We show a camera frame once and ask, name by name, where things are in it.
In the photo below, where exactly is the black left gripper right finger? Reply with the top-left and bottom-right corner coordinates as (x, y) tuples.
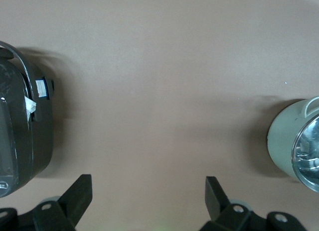
(205, 176), (251, 231)

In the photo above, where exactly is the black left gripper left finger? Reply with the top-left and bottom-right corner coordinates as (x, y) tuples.
(32, 174), (93, 231)

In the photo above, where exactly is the black rice cooker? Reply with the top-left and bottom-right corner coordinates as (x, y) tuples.
(0, 40), (55, 198)

